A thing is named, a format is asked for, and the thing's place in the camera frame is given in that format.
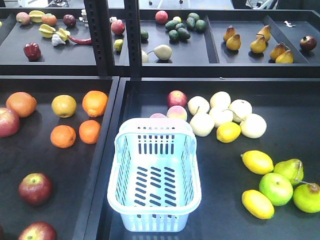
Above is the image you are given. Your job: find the light blue plastic basket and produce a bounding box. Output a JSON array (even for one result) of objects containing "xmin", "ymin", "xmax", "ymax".
[{"xmin": 107, "ymin": 117, "xmax": 202, "ymax": 232}]

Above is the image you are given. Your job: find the red apple behind basket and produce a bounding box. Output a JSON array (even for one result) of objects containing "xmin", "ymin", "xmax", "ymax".
[{"xmin": 167, "ymin": 90, "xmax": 188, "ymax": 108}]

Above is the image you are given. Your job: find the pink peach left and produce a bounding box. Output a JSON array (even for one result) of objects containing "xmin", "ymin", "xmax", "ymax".
[{"xmin": 150, "ymin": 113, "xmax": 167, "ymax": 118}]

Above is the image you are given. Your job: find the pink peach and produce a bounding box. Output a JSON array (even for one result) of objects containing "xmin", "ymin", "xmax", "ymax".
[
  {"xmin": 166, "ymin": 105, "xmax": 188, "ymax": 121},
  {"xmin": 150, "ymin": 113, "xmax": 167, "ymax": 118}
]

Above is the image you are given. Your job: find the pink peach right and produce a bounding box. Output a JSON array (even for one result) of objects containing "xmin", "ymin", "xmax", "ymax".
[{"xmin": 166, "ymin": 105, "xmax": 188, "ymax": 121}]

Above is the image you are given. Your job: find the white pear front left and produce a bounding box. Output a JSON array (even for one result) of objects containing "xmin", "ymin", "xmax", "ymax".
[{"xmin": 189, "ymin": 112, "xmax": 215, "ymax": 137}]

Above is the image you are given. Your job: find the white pear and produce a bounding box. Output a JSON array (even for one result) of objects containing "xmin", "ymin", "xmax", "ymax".
[
  {"xmin": 189, "ymin": 112, "xmax": 215, "ymax": 137},
  {"xmin": 240, "ymin": 113, "xmax": 267, "ymax": 139}
]

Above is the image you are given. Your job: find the orange near right edge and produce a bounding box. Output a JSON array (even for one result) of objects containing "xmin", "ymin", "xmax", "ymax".
[{"xmin": 82, "ymin": 90, "xmax": 109, "ymax": 118}]

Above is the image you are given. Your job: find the yellow lemon top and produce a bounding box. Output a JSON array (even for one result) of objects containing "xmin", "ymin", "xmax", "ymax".
[{"xmin": 216, "ymin": 122, "xmax": 241, "ymax": 143}]

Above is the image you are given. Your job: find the yellow lemon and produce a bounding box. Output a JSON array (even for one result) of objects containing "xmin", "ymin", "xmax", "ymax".
[
  {"xmin": 241, "ymin": 189, "xmax": 275, "ymax": 220},
  {"xmin": 216, "ymin": 122, "xmax": 241, "ymax": 143},
  {"xmin": 240, "ymin": 150, "xmax": 274, "ymax": 175}
]

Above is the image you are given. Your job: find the small orange right front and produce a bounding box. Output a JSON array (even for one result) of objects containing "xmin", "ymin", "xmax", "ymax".
[{"xmin": 79, "ymin": 120, "xmax": 101, "ymax": 144}]

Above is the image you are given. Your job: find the small orange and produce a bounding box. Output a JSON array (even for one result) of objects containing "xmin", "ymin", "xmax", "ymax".
[
  {"xmin": 79, "ymin": 120, "xmax": 101, "ymax": 144},
  {"xmin": 50, "ymin": 125, "xmax": 76, "ymax": 149}
]

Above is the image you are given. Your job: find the white pear front right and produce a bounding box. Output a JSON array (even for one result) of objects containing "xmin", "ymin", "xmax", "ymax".
[{"xmin": 240, "ymin": 113, "xmax": 267, "ymax": 139}]

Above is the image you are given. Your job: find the yellow pear apple right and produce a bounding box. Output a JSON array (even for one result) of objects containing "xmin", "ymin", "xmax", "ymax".
[{"xmin": 51, "ymin": 94, "xmax": 77, "ymax": 118}]

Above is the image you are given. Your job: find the small orange right middle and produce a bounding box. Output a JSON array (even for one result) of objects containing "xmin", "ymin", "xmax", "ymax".
[{"xmin": 50, "ymin": 125, "xmax": 76, "ymax": 149}]

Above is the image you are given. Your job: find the black wood display table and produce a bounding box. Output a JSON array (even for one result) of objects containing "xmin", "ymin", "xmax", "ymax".
[{"xmin": 0, "ymin": 76, "xmax": 120, "ymax": 240}]

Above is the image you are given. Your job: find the black upper display shelf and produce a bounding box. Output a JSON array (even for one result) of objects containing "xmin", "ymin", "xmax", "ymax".
[{"xmin": 0, "ymin": 7, "xmax": 320, "ymax": 78}]

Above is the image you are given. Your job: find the yellow lemon right upper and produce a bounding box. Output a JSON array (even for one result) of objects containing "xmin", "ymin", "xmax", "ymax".
[{"xmin": 240, "ymin": 150, "xmax": 274, "ymax": 175}]

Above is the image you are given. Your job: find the red chili pepper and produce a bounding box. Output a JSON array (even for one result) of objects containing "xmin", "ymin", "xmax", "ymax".
[{"xmin": 68, "ymin": 36, "xmax": 92, "ymax": 45}]

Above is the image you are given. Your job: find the yellow lemon right lower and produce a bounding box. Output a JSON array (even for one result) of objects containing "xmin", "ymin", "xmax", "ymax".
[{"xmin": 241, "ymin": 189, "xmax": 275, "ymax": 220}]

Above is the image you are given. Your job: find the white garlic bulb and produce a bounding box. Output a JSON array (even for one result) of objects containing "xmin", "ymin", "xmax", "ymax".
[{"xmin": 51, "ymin": 33, "xmax": 66, "ymax": 47}]

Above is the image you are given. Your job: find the green apple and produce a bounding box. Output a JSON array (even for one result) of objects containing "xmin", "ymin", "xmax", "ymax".
[{"xmin": 258, "ymin": 172, "xmax": 293, "ymax": 207}]

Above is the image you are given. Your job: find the orange behind center apple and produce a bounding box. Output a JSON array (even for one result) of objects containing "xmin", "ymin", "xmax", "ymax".
[{"xmin": 6, "ymin": 91, "xmax": 37, "ymax": 118}]

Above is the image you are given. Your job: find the green pear upper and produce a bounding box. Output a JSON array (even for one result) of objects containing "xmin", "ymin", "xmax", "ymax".
[{"xmin": 273, "ymin": 158, "xmax": 304, "ymax": 186}]

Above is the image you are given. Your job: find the green pear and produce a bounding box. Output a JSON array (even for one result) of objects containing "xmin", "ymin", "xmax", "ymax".
[
  {"xmin": 273, "ymin": 158, "xmax": 304, "ymax": 186},
  {"xmin": 292, "ymin": 178, "xmax": 320, "ymax": 213}
]

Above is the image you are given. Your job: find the red apple middle right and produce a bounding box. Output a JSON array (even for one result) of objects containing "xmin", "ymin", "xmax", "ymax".
[{"xmin": 18, "ymin": 172, "xmax": 53, "ymax": 207}]

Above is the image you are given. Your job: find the yellow starfruit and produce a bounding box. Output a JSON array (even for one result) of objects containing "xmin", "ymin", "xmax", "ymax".
[{"xmin": 38, "ymin": 23, "xmax": 56, "ymax": 39}]

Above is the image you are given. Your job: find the red bell pepper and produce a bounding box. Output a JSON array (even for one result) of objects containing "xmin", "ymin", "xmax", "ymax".
[{"xmin": 23, "ymin": 42, "xmax": 41, "ymax": 62}]

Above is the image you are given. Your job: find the red apple center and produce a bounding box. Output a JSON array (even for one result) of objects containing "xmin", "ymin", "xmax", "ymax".
[{"xmin": 0, "ymin": 107, "xmax": 20, "ymax": 138}]

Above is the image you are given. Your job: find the red apple front right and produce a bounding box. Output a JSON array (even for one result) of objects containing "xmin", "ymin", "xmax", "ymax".
[{"xmin": 18, "ymin": 221, "xmax": 58, "ymax": 240}]

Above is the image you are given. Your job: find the green pear lower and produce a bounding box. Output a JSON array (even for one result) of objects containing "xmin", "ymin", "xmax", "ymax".
[{"xmin": 292, "ymin": 178, "xmax": 320, "ymax": 213}]

